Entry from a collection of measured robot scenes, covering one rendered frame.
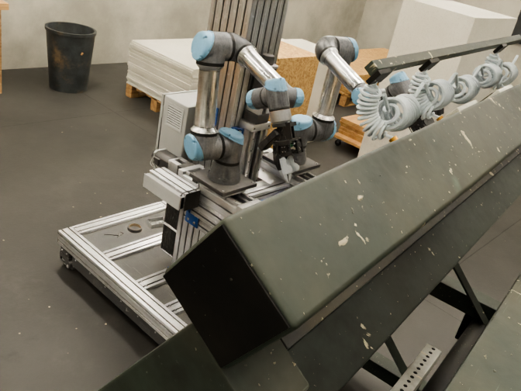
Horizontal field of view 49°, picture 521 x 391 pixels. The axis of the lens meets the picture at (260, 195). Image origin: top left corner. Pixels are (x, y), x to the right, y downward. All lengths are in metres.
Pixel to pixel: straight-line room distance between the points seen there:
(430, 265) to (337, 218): 0.53
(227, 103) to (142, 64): 3.76
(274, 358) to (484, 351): 0.22
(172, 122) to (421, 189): 2.35
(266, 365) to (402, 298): 0.43
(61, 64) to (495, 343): 6.05
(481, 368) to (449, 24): 4.16
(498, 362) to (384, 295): 0.30
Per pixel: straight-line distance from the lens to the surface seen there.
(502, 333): 0.68
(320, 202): 0.52
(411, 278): 0.97
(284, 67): 4.18
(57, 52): 6.45
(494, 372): 0.62
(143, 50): 6.36
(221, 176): 2.53
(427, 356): 1.93
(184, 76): 5.88
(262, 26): 2.65
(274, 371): 0.54
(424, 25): 4.76
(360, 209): 0.56
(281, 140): 2.02
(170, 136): 2.97
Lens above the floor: 2.15
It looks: 26 degrees down
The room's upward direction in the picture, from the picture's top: 12 degrees clockwise
